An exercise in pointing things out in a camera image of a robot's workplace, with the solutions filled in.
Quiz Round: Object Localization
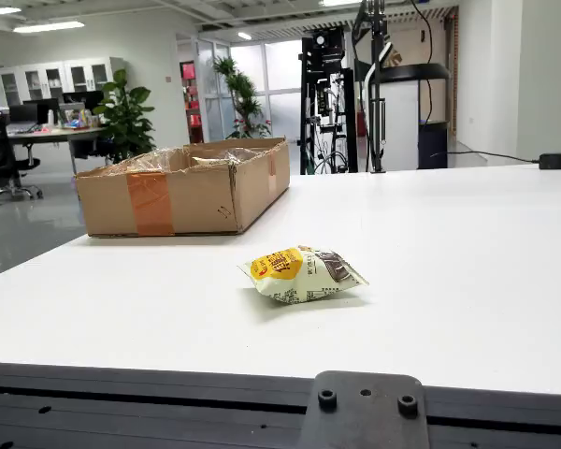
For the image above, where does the yellow green sunflower seed bag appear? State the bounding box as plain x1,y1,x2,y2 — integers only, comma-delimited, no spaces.
237,244,370,304

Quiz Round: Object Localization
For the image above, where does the dark blue bin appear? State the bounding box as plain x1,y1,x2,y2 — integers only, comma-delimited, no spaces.
417,119,450,170

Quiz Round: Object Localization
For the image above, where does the open cardboard box bin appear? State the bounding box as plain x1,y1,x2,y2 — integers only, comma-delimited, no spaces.
74,136,292,239

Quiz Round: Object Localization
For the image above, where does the tall slender potted plant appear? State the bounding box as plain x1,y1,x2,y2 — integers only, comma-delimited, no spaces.
212,55,273,140

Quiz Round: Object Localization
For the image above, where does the red display shelf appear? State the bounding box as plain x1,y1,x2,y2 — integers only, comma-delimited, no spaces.
179,60,205,144

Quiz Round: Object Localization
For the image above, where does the white kiosk with black top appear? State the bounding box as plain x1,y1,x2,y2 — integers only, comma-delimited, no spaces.
364,63,452,172

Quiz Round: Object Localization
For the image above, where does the broad leaf potted plant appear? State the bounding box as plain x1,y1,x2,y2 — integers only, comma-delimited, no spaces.
92,68,157,165

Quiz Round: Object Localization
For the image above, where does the black metal mounting plate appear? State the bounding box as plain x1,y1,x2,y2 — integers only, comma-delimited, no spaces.
297,370,431,449

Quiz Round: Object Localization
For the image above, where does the wide black computer monitor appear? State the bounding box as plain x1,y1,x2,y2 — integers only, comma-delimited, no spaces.
62,90,106,113

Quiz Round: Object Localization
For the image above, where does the grey office desk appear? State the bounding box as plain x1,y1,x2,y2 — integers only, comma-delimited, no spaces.
7,124,107,176

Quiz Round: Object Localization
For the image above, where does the small black computer monitor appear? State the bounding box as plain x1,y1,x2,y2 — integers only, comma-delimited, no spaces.
7,102,39,125

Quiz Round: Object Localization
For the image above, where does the black office chair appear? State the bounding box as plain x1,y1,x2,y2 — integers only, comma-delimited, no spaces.
0,113,45,207

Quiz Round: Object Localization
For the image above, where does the black camera stand pole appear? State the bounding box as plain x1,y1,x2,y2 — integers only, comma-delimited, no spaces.
352,0,390,175

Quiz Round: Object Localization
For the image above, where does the black power adapter cable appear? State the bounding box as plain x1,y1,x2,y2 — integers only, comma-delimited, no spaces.
429,150,541,165

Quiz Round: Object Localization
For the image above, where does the black aluminium frame rail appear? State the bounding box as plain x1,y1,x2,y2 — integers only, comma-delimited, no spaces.
0,361,561,449

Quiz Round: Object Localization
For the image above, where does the hanging black cable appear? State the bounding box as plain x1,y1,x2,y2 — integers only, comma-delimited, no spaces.
410,0,435,123

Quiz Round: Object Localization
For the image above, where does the white glass door wall cabinet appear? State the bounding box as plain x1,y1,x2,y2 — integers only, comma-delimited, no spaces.
0,56,125,109

